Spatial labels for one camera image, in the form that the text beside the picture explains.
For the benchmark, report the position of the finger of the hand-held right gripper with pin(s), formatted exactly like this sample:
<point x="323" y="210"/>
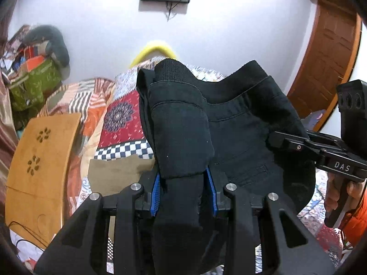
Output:
<point x="324" y="139"/>
<point x="292" y="143"/>

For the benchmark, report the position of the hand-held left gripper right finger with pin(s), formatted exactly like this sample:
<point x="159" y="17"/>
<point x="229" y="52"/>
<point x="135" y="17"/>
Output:
<point x="211" y="192"/>

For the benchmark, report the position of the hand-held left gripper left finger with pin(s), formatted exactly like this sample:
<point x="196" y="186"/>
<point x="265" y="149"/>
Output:
<point x="155" y="194"/>

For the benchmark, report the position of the black pants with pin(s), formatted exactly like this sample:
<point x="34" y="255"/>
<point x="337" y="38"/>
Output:
<point x="229" y="120"/>

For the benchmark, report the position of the person's right forearm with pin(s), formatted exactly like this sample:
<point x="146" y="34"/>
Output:
<point x="358" y="223"/>

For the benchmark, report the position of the khaki pants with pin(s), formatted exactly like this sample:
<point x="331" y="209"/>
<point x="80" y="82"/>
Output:
<point x="114" y="177"/>

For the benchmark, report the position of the person's right hand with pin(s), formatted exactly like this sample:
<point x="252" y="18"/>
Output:
<point x="332" y="192"/>

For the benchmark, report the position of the brown wooden door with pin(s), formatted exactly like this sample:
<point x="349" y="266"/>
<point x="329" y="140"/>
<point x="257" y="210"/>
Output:
<point x="324" y="63"/>

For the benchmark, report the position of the patchwork bedspread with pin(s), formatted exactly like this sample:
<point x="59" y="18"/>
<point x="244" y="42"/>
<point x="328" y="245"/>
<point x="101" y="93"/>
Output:
<point x="123" y="126"/>

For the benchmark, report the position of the wooden lap desk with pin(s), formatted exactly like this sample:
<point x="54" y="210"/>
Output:
<point x="37" y="192"/>

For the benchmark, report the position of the striped orange quilt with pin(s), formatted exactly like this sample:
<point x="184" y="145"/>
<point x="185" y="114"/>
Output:
<point x="86" y="97"/>

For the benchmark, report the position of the green patterned storage box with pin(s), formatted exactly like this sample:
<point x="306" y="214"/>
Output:
<point x="34" y="86"/>

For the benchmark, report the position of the striped brown curtain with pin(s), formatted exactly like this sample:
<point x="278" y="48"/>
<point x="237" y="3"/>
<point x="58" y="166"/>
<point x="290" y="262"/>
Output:
<point x="5" y="120"/>

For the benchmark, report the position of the grey neck pillow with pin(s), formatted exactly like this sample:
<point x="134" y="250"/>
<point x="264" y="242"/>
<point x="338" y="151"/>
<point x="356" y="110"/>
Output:
<point x="54" y="43"/>

